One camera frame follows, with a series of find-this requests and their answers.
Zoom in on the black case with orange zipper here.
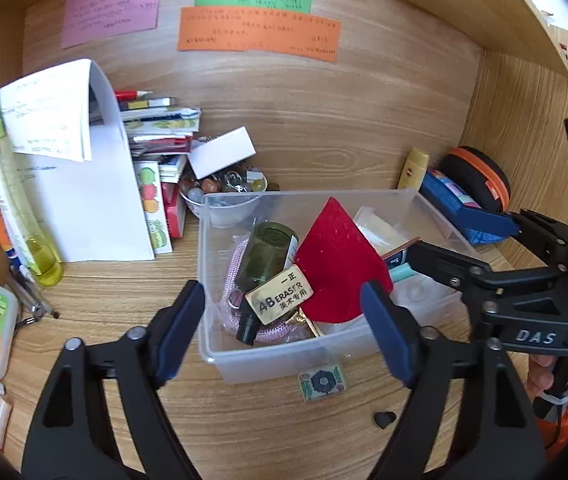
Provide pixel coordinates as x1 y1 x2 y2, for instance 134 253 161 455
436 146 511 213

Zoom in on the yellow-green tall bottle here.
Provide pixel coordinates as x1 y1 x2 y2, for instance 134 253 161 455
0 94 64 287

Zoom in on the light blue tube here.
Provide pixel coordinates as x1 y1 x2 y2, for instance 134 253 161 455
389 252 419 283

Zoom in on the blue patchwork pouch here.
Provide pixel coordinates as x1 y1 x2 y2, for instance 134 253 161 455
420 170 510 246

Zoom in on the white tube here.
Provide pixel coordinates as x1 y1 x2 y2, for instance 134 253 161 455
0 395 13 448

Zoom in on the fruit print box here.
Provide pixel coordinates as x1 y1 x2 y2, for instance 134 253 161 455
134 160 173 254

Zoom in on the clear plastic storage box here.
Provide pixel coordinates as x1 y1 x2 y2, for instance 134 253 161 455
198 187 482 386

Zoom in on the bowl of trinkets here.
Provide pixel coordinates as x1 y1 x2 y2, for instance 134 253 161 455
179 162 269 221

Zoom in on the pink paper note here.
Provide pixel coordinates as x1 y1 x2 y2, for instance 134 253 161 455
61 0 163 50

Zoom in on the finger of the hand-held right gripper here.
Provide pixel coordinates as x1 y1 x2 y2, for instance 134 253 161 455
464 209 568 267
406 239 568 312

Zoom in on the gold charm with cord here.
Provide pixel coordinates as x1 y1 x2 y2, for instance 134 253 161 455
289 307 325 338

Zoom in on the small white box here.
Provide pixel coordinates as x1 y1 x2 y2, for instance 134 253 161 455
187 127 257 180

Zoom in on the wooden desktop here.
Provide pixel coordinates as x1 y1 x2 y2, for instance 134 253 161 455
0 210 530 480

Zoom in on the orange paper note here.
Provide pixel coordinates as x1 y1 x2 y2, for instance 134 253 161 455
178 6 341 64

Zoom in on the clear plastic packet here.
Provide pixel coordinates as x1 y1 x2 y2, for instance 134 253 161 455
354 206 417 256

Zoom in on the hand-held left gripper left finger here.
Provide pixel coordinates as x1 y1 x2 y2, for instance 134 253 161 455
21 280 207 480

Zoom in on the yellow tube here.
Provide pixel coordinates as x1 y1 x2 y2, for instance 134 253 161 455
398 147 430 191

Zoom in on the beige eraser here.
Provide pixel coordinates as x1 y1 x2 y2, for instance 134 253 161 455
245 265 315 326

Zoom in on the pink coiled band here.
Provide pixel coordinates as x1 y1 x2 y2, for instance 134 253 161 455
221 240 309 343

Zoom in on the green glass bottle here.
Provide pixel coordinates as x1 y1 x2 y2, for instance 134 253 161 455
236 221 301 346

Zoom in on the person's right hand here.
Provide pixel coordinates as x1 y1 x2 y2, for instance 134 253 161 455
524 354 557 398

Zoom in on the metal drawing compass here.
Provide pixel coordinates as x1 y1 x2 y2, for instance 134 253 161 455
6 262 60 331

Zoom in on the small patterned card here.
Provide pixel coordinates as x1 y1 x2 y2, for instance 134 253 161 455
298 364 349 403

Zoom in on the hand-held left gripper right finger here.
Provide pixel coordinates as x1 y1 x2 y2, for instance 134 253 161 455
360 280 547 480

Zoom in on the red book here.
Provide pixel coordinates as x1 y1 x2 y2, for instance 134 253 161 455
161 155 188 239

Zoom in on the green paper note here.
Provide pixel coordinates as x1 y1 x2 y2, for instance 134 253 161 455
194 0 313 14

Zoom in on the white folded paper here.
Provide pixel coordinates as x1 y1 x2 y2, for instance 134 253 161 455
0 58 156 262

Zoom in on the stack of books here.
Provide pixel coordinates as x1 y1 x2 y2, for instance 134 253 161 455
91 89 202 171

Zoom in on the red velvet pouch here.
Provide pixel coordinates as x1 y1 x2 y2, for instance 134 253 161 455
294 196 395 323

